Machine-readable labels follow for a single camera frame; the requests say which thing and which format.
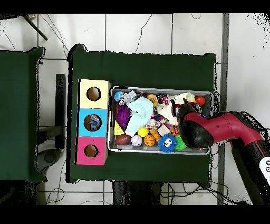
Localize small orange basketball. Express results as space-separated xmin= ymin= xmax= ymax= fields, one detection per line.
xmin=143 ymin=134 xmax=156 ymax=147

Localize black tripod leg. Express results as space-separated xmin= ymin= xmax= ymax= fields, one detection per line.
xmin=21 ymin=14 xmax=49 ymax=41

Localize wooden box three holes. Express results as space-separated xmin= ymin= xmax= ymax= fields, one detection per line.
xmin=74 ymin=79 xmax=112 ymax=166

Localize crushed clear plastic bottle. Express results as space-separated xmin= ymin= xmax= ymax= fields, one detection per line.
xmin=89 ymin=115 xmax=101 ymax=131

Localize blue globe ball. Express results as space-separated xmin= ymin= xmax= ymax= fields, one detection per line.
xmin=113 ymin=91 xmax=124 ymax=102

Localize small white baseball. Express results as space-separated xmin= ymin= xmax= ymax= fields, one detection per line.
xmin=130 ymin=134 xmax=143 ymax=147

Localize silver toy robot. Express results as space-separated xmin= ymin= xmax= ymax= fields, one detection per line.
xmin=118 ymin=89 xmax=137 ymax=106

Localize mint green waffle cloth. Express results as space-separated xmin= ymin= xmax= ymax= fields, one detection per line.
xmin=125 ymin=97 xmax=155 ymax=136

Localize blue fuzzy googly-eye ball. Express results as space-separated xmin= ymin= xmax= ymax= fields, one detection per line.
xmin=157 ymin=133 xmax=178 ymax=153

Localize small brown football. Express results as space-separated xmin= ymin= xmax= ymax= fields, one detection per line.
xmin=115 ymin=134 xmax=132 ymax=146

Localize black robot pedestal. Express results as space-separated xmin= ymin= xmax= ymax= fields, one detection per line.
xmin=112 ymin=181 xmax=162 ymax=205

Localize dark green side table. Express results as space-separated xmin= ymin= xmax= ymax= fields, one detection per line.
xmin=0 ymin=46 xmax=46 ymax=182

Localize purple spiky ball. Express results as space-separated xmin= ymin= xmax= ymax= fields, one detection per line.
xmin=115 ymin=105 xmax=132 ymax=128

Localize cream waffle cloth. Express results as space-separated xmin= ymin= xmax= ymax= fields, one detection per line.
xmin=157 ymin=92 xmax=196 ymax=125

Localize dark green table cloth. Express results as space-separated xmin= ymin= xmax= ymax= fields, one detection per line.
xmin=66 ymin=43 xmax=217 ymax=188

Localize black floor cable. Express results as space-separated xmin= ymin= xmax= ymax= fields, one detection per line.
xmin=213 ymin=126 xmax=270 ymax=133

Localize shallow wire mesh bin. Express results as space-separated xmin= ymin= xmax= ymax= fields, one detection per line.
xmin=107 ymin=86 xmax=213 ymax=156

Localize green spiky rubber ball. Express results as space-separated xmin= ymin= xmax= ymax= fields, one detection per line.
xmin=174 ymin=135 xmax=187 ymax=151

